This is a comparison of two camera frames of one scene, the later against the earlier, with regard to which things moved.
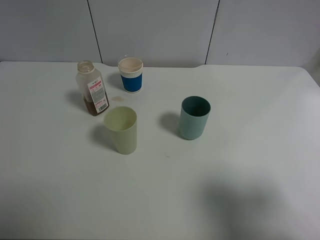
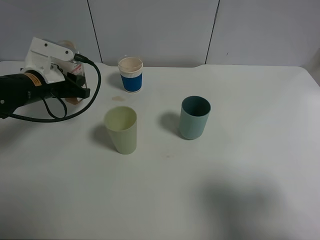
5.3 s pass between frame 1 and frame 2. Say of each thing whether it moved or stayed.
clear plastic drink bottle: moved
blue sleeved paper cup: stayed
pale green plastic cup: stayed
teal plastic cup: stayed
